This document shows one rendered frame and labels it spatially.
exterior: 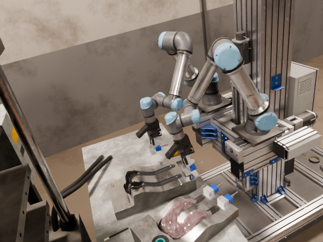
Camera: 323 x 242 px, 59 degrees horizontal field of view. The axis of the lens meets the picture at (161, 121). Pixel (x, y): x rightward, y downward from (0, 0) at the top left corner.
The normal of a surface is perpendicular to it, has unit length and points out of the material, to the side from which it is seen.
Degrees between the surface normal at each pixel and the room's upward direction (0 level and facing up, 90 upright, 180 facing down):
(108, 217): 0
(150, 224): 0
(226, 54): 83
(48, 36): 90
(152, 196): 90
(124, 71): 90
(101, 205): 0
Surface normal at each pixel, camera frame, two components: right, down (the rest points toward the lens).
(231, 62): -0.11, 0.40
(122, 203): -0.16, -0.85
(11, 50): 0.41, 0.40
